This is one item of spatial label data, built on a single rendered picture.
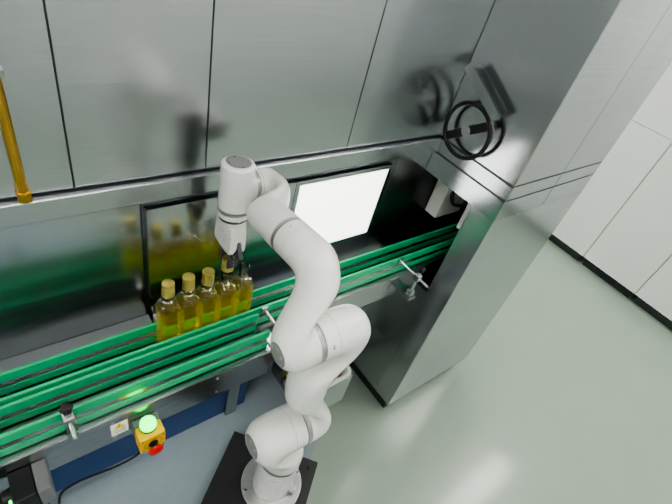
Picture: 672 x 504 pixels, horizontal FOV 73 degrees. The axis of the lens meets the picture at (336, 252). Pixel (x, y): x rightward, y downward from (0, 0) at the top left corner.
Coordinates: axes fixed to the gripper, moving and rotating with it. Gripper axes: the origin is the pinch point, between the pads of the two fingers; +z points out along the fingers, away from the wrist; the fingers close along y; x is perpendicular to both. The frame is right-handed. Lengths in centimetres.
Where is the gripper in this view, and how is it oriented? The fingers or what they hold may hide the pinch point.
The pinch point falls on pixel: (228, 257)
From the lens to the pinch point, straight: 132.5
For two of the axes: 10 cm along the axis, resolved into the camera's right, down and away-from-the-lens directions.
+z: -2.3, 7.4, 6.3
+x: 8.0, -2.3, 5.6
